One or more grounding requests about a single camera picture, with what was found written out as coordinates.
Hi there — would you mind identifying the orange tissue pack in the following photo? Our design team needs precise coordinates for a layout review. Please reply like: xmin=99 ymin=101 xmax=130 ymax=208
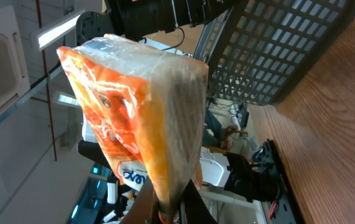
xmin=57 ymin=34 xmax=208 ymax=220

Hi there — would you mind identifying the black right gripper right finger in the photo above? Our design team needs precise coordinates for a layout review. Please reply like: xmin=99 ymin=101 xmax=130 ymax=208
xmin=181 ymin=180 xmax=217 ymax=224

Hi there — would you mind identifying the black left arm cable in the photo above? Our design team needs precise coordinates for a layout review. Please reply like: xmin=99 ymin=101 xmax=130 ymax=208
xmin=139 ymin=26 xmax=187 ymax=52

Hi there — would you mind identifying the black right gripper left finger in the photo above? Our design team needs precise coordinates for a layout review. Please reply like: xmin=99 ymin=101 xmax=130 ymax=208
xmin=121 ymin=179 xmax=155 ymax=224

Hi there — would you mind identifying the grey plastic mesh basket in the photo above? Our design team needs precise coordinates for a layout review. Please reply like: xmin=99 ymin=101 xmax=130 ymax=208
xmin=194 ymin=0 xmax=355 ymax=106

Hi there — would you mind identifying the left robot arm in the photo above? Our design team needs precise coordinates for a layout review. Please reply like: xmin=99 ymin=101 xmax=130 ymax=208
xmin=75 ymin=0 xmax=247 ymax=45

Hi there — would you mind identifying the ceiling light fixture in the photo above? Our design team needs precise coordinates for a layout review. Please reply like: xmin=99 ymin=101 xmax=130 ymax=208
xmin=30 ymin=9 xmax=85 ymax=52

